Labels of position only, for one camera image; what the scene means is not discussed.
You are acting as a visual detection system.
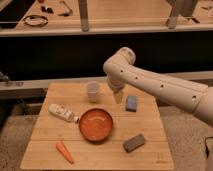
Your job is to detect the metal clamp left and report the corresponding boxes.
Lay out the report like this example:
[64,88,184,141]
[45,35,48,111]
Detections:
[0,71,23,87]

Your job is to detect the black small object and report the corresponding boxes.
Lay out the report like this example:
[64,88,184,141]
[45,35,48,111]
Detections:
[41,6,54,14]

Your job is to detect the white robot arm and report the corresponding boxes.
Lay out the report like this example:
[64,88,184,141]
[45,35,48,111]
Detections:
[103,47,213,127]

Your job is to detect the coiled black cable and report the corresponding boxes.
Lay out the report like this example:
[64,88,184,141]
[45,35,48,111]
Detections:
[22,14,50,28]

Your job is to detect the dark bent tool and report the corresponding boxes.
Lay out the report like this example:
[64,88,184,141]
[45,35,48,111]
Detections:
[58,0,73,17]

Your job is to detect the grey brown block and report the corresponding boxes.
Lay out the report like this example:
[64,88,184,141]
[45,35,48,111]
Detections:
[123,134,146,153]

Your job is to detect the wooden board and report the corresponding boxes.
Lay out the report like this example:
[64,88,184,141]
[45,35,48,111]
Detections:
[21,83,174,171]

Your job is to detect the orange carrot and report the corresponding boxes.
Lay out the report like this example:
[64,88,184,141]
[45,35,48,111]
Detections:
[56,141,74,164]

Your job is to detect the blue sponge block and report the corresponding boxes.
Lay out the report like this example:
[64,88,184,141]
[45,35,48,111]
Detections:
[125,96,137,112]

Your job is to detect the grey metal post right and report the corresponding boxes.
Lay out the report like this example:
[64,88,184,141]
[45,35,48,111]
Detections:
[166,0,185,29]

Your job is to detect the orange round bowl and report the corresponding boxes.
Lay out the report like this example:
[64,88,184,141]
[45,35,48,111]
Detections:
[79,108,113,142]

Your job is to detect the black device right edge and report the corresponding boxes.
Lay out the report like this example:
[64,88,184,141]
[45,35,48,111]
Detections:
[204,136,213,158]

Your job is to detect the white tube bottle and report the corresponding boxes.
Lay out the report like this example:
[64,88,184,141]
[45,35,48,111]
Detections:
[48,104,79,123]

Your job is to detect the grey metal post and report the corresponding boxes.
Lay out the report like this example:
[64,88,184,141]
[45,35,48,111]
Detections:
[78,0,89,32]
[166,0,185,29]

